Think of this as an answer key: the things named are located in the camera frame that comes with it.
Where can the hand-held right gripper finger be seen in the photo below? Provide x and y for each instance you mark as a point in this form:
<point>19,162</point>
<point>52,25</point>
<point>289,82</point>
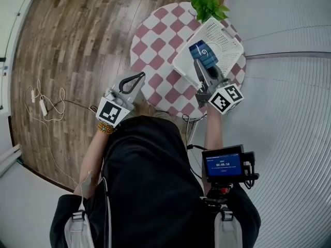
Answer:
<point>216,75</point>
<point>201,74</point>

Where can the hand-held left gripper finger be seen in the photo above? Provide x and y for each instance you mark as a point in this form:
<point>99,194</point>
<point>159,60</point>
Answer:
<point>137,89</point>
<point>117,81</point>

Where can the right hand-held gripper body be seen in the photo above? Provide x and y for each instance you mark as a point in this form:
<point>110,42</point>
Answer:
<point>225,99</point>

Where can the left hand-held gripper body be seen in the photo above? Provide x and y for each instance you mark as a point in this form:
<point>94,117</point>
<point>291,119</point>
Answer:
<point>111,112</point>

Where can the blue cup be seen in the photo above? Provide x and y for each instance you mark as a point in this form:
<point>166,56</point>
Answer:
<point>203,54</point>

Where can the white plastic basket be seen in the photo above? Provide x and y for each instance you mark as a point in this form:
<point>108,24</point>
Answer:
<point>225,43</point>

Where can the person's left forearm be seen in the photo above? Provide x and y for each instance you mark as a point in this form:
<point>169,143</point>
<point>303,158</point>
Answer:
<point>90,161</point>

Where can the person's right forearm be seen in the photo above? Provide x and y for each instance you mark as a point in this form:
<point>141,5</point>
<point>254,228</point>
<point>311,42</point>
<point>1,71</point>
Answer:
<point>213,130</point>

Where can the round table with checkered cloth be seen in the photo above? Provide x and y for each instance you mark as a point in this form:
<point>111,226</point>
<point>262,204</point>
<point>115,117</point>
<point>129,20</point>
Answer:
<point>152,50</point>

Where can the small monitor with blue screen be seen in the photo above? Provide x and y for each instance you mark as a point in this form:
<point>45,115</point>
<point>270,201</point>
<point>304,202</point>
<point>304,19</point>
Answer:
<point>223,165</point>

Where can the green potted plant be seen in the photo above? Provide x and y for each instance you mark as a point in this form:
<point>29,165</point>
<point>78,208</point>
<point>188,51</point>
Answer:
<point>207,1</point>

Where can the person's black shirt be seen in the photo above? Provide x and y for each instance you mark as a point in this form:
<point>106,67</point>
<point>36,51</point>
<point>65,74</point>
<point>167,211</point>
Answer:
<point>150,190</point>

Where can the black monitor mount rig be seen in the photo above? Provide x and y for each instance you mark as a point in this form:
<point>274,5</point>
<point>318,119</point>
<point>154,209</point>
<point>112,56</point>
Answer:
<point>232,190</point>

